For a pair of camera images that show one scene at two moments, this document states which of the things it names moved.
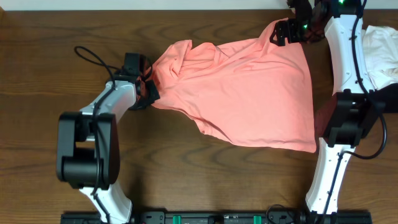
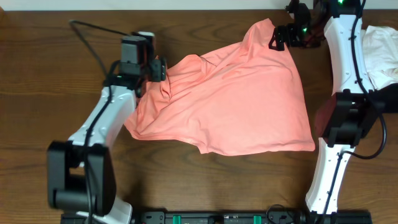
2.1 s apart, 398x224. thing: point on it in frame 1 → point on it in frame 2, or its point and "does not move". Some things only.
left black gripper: [150, 85] → [157, 70]
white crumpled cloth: [380, 45] does not move
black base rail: [221, 217] does not move
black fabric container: [386, 99] does not move
